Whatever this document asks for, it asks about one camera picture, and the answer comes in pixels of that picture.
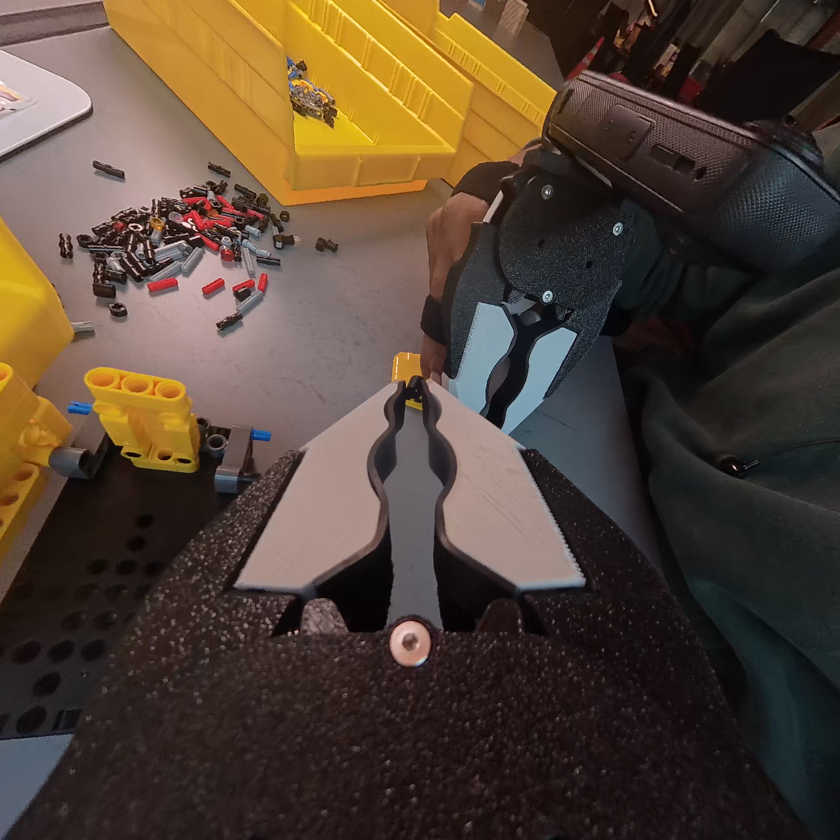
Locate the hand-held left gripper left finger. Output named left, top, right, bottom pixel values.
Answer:
left=233, top=379, right=403, bottom=634

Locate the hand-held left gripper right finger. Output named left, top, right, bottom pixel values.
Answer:
left=419, top=379, right=588, bottom=634

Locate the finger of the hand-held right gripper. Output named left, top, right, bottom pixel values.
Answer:
left=448, top=302, right=521, bottom=417
left=486, top=327, right=581, bottom=435

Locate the yellow lego panel assembly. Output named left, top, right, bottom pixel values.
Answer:
left=392, top=353, right=429, bottom=412

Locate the person's right forearm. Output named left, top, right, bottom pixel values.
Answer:
left=613, top=197, right=762, bottom=358

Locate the heap of mixed lego parts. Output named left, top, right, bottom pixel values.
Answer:
left=285, top=56, right=340, bottom=130

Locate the pile of lego pins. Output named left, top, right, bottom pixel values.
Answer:
left=58, top=159, right=340, bottom=330

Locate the lego instruction booklet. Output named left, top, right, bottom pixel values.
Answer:
left=0, top=77, right=35, bottom=120

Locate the person's right hand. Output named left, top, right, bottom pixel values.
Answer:
left=420, top=194, right=493, bottom=389

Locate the black perforated base block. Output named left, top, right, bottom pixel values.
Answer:
left=0, top=427, right=263, bottom=739

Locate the white board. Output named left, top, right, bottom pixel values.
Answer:
left=0, top=49, right=93, bottom=160

